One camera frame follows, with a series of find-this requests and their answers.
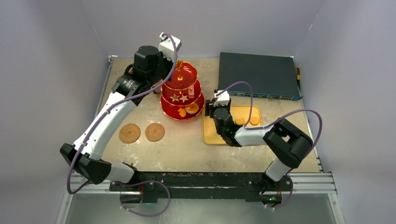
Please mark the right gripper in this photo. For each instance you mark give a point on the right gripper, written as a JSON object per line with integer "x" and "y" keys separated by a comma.
{"x": 209, "y": 108}

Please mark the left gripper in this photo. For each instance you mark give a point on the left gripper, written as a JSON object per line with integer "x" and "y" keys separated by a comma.
{"x": 169, "y": 62}

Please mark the yellow frosted donut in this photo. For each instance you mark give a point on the yellow frosted donut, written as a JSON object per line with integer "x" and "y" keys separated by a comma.
{"x": 192, "y": 108}

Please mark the chocolate star cookie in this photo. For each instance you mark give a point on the chocolate star cookie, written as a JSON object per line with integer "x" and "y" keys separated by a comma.
{"x": 175, "y": 98}

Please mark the pink layered cake slice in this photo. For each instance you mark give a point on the pink layered cake slice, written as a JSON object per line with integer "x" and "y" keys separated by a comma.
{"x": 191, "y": 92}

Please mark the orange fish-shaped cake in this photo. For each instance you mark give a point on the orange fish-shaped cake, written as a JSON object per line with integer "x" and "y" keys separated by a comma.
{"x": 182, "y": 112}

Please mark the red three-tier cake stand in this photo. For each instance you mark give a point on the red three-tier cake stand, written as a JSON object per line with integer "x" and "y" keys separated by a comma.
{"x": 184, "y": 76}

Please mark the white-iced star cookie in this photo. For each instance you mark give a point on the white-iced star cookie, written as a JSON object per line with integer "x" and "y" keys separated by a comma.
{"x": 184, "y": 98}

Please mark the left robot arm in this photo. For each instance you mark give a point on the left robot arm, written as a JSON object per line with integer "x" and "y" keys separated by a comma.
{"x": 151, "y": 65}

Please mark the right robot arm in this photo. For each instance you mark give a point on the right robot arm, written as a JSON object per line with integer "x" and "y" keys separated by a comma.
{"x": 289, "y": 144}

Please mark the yellow serving tray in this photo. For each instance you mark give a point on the yellow serving tray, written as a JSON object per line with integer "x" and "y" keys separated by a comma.
{"x": 209, "y": 134}

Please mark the white enamel mug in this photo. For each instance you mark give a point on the white enamel mug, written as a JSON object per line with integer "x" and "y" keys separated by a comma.
{"x": 157, "y": 87}

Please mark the upper round biscuit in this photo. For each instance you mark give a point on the upper round biscuit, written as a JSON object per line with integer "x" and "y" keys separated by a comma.
{"x": 254, "y": 121}

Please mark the yellow black tool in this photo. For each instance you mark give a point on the yellow black tool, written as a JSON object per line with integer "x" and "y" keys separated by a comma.
{"x": 298, "y": 73}

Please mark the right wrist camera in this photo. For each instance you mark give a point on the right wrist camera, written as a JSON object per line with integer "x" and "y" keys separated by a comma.
{"x": 221, "y": 98}

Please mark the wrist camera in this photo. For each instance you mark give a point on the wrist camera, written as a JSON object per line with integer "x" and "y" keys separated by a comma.
{"x": 221, "y": 98}
{"x": 166, "y": 46}

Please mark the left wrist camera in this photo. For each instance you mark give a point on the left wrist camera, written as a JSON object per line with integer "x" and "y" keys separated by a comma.
{"x": 166, "y": 46}

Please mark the dark network switch box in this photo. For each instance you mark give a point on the dark network switch box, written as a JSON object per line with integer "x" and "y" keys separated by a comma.
{"x": 272, "y": 77}

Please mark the black base frame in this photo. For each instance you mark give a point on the black base frame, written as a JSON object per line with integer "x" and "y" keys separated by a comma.
{"x": 250, "y": 187}

